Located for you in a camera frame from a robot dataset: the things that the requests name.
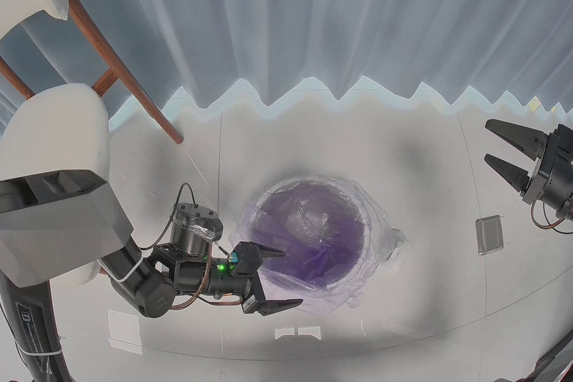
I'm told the white trash bin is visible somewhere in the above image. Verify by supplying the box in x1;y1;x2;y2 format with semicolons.
256;178;373;284

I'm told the black cable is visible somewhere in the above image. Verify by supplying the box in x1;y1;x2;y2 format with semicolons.
139;182;198;250

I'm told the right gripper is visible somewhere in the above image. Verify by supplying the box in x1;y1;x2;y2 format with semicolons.
484;119;573;212

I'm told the white curtain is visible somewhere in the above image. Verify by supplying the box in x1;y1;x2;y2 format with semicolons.
0;0;573;128

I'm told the purple plastic bag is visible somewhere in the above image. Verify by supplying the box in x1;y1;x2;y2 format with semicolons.
228;175;411;313

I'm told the clear plastic package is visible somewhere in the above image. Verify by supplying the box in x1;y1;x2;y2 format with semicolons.
475;215;506;256

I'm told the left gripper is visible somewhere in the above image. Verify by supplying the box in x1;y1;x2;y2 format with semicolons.
209;242;304;316

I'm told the white cushioned wooden chair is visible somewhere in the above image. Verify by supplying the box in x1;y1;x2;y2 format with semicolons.
0;0;184;287

